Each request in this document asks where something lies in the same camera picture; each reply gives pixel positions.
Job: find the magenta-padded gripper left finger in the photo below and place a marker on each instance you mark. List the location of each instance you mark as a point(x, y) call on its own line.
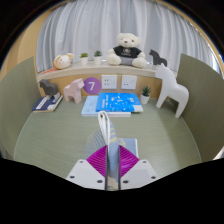
point(85, 172)

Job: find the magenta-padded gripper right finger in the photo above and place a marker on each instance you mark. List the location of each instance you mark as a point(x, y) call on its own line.
point(140, 172)

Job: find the light blue book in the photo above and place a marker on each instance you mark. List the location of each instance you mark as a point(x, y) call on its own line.
point(88, 106)

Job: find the bright blue book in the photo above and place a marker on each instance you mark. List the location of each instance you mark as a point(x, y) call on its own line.
point(118, 102)

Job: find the small potted plant white pot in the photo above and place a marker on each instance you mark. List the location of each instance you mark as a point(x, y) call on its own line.
point(84, 60)
point(98, 60)
point(145, 98)

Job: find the dark blue book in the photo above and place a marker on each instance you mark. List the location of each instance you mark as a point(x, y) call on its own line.
point(41, 105)

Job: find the pink wooden horse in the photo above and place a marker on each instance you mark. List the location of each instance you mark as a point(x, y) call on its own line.
point(73, 91)

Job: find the purple round number sign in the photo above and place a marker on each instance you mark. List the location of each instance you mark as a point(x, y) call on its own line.
point(92, 85)

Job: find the large white wooden horse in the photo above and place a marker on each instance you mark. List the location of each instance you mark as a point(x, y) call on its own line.
point(173, 91)

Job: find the dark grey wooden horse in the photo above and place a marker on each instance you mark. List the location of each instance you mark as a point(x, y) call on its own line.
point(49, 88)

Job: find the green divider panel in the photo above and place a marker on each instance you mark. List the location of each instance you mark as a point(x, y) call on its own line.
point(205, 106)
point(15, 106)

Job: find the wooden ledge shelf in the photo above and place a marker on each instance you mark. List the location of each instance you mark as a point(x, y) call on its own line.
point(86, 70)

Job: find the orange and white plush toy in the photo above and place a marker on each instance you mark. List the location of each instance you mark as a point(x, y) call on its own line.
point(62, 61)

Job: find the small black wooden horse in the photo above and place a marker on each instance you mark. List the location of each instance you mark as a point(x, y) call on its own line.
point(157, 59)

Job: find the white teddy bear black shirt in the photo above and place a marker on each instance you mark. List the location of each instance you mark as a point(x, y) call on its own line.
point(126, 51)

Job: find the white pleated curtain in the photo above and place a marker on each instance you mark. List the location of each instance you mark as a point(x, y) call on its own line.
point(100, 26)

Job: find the white wall socket plate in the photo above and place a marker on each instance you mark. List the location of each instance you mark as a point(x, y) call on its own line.
point(109, 82)
point(129, 82)

